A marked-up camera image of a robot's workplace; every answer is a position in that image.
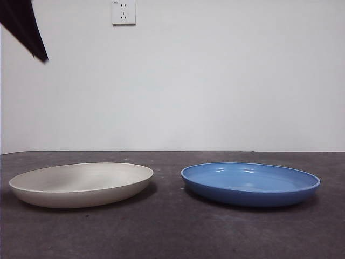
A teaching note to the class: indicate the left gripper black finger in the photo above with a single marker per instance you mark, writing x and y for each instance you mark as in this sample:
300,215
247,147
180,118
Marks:
21,24

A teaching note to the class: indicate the blue round plate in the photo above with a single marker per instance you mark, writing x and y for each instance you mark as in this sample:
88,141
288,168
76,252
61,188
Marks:
250,199

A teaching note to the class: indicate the white round plate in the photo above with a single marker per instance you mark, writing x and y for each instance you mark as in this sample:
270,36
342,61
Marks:
81,186

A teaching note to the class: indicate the white wall socket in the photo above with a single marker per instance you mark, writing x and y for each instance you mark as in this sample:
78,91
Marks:
124,21

